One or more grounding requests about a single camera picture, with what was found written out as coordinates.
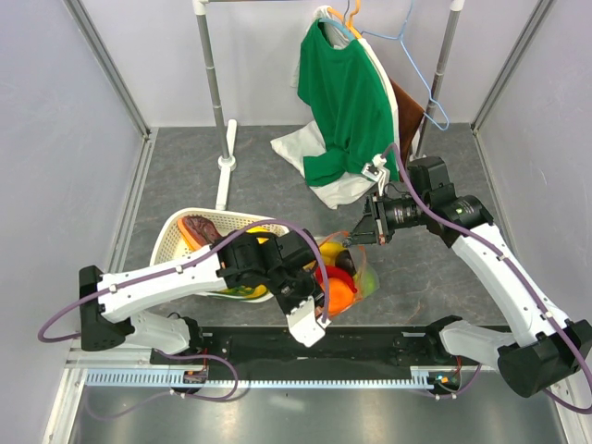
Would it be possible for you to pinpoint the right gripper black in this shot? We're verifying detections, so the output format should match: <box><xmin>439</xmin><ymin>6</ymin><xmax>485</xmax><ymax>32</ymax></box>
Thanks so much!
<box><xmin>343</xmin><ymin>191</ymin><xmax>429</xmax><ymax>247</ymax></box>

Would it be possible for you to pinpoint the dark purple toy plum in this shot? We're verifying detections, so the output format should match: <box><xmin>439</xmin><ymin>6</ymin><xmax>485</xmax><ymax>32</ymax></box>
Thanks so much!
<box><xmin>335</xmin><ymin>250</ymin><xmax>357</xmax><ymax>278</ymax></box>

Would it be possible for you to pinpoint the red toy chili pepper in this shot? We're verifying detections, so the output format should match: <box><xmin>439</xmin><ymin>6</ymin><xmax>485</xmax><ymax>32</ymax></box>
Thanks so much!
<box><xmin>314</xmin><ymin>265</ymin><xmax>357</xmax><ymax>294</ymax></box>

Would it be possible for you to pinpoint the yellow toy banana bunch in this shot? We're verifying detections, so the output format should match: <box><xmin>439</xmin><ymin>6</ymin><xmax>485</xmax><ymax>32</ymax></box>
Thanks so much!
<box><xmin>319</xmin><ymin>241</ymin><xmax>346</xmax><ymax>266</ymax></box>

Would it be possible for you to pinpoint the orange toy orange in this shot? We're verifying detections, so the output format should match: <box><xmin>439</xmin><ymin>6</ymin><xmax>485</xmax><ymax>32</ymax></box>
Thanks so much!
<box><xmin>328</xmin><ymin>277</ymin><xmax>362</xmax><ymax>316</ymax></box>

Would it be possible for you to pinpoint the green toy cabbage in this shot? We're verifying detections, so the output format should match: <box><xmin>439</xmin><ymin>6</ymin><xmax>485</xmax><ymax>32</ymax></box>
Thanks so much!
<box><xmin>358</xmin><ymin>269</ymin><xmax>379</xmax><ymax>298</ymax></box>

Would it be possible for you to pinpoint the clear zip top bag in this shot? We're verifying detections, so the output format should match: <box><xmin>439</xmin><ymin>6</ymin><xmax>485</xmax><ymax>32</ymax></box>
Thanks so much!
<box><xmin>315</xmin><ymin>231</ymin><xmax>380</xmax><ymax>318</ymax></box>

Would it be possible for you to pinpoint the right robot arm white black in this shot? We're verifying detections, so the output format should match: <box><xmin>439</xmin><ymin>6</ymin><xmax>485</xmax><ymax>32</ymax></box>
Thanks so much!
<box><xmin>346</xmin><ymin>154</ymin><xmax>591</xmax><ymax>398</ymax></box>

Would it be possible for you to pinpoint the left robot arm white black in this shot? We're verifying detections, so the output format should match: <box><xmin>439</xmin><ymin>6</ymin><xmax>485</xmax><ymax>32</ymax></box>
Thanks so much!
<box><xmin>79</xmin><ymin>231</ymin><xmax>330</xmax><ymax>364</ymax></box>

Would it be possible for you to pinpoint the brown toy food piece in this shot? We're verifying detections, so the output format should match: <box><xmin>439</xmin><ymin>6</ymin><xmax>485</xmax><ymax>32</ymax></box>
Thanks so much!
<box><xmin>177</xmin><ymin>216</ymin><xmax>222</xmax><ymax>252</ymax></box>

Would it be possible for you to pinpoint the white plastic food basket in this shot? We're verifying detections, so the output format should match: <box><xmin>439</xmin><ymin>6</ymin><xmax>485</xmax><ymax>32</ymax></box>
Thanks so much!
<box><xmin>149</xmin><ymin>207</ymin><xmax>273</xmax><ymax>303</ymax></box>

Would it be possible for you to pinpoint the yellow green toy mango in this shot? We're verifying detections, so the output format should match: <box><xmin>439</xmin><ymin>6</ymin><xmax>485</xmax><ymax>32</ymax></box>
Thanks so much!
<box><xmin>216</xmin><ymin>285</ymin><xmax>267</xmax><ymax>300</ymax></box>

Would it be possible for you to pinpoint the white cloth garment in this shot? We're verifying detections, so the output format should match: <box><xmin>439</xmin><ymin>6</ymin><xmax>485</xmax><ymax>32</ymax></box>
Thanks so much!
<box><xmin>270</xmin><ymin>121</ymin><xmax>374</xmax><ymax>210</ymax></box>

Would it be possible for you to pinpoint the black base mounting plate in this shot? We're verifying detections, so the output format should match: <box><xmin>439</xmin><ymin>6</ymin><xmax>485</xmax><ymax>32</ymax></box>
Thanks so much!
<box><xmin>148</xmin><ymin>326</ymin><xmax>499</xmax><ymax>381</ymax></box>

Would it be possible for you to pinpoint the brown cloth garment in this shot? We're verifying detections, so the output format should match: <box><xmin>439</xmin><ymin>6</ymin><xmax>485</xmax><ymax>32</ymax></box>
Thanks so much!
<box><xmin>390</xmin><ymin>79</ymin><xmax>424</xmax><ymax>163</ymax></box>

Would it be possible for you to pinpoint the clothes rack left pole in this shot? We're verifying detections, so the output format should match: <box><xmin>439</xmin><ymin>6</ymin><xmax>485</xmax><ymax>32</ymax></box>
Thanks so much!
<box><xmin>192</xmin><ymin>0</ymin><xmax>238</xmax><ymax>211</ymax></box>

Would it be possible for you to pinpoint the clothes rack pole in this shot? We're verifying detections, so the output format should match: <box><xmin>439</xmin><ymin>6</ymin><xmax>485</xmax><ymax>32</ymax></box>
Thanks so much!
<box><xmin>192</xmin><ymin>0</ymin><xmax>238</xmax><ymax>211</ymax></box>
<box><xmin>410</xmin><ymin>0</ymin><xmax>465</xmax><ymax>160</ymax></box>

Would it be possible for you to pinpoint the green T-shirt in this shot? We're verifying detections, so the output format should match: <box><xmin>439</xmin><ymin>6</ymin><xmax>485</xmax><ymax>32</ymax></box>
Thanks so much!
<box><xmin>297</xmin><ymin>19</ymin><xmax>397</xmax><ymax>187</ymax></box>

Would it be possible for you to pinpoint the orange hanger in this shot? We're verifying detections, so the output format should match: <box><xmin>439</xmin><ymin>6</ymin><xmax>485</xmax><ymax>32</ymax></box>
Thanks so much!
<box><xmin>341</xmin><ymin>0</ymin><xmax>362</xmax><ymax>39</ymax></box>

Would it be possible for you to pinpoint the clothes rack right pole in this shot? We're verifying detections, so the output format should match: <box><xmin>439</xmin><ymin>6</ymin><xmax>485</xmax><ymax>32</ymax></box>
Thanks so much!
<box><xmin>410</xmin><ymin>0</ymin><xmax>465</xmax><ymax>160</ymax></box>

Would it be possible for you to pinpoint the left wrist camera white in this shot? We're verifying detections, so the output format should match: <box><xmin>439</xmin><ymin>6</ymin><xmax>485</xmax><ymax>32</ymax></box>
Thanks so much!
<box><xmin>286</xmin><ymin>297</ymin><xmax>331</xmax><ymax>348</ymax></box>

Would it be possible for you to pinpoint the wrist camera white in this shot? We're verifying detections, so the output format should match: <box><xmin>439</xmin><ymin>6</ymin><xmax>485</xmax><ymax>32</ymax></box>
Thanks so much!
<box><xmin>286</xmin><ymin>297</ymin><xmax>331</xmax><ymax>348</ymax></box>
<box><xmin>362</xmin><ymin>154</ymin><xmax>390</xmax><ymax>196</ymax></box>

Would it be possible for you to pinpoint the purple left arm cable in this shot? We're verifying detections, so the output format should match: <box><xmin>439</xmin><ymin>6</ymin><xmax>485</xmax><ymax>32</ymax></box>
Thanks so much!
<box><xmin>37</xmin><ymin>219</ymin><xmax>332</xmax><ymax>344</ymax></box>

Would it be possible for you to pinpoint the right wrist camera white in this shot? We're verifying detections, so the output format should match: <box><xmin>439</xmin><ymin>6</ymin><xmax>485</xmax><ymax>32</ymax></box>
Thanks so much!
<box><xmin>362</xmin><ymin>154</ymin><xmax>390</xmax><ymax>196</ymax></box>

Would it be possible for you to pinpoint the blue white cable duct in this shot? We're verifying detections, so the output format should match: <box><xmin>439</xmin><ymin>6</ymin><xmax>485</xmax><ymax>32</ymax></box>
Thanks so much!
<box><xmin>85</xmin><ymin>368</ymin><xmax>434</xmax><ymax>390</ymax></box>

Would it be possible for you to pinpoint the blue wire hanger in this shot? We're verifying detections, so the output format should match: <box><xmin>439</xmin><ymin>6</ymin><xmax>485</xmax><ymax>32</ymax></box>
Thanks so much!
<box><xmin>361</xmin><ymin>0</ymin><xmax>450</xmax><ymax>131</ymax></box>

